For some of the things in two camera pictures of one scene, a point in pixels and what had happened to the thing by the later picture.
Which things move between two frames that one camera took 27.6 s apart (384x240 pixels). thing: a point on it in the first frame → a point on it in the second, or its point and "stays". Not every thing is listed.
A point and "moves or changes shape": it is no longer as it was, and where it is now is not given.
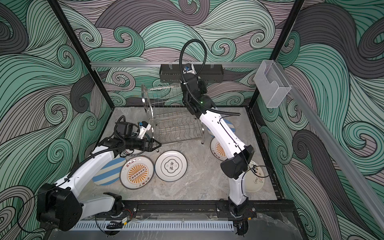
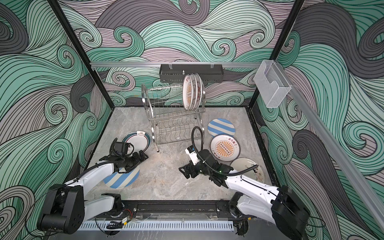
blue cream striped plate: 109,173 moves or changes shape
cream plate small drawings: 254,177 stays
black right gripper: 206,88 → 186,168
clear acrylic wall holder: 271,84 stays
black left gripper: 150,144 → 137,159
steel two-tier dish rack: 171,120 stays
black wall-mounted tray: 208,73 stays
